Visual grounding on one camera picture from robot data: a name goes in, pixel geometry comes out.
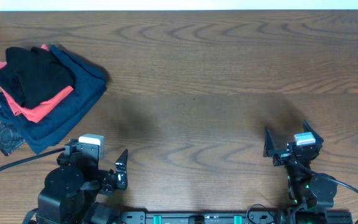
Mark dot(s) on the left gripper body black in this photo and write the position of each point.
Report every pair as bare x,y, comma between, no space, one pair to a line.
102,180

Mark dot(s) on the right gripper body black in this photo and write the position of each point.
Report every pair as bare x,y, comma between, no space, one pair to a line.
282,156

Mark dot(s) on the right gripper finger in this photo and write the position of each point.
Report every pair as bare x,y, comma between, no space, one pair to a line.
269,146
307,128

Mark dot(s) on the black t-shirt with white logo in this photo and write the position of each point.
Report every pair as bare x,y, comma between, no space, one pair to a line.
33,76

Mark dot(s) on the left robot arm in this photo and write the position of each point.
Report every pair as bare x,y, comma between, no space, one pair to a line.
70,191

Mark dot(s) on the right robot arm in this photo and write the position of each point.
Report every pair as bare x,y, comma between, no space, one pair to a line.
313,193

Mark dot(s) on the folded red t-shirt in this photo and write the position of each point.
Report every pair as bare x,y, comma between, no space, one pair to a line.
39,112

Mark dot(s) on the folded navy blue t-shirt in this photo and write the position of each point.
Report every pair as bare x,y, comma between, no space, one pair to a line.
90,84

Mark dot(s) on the folded black patterned t-shirt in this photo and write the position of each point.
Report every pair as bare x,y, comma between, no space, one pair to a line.
10,139

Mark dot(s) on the black mounting rail base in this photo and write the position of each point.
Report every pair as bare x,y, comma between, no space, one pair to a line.
251,217

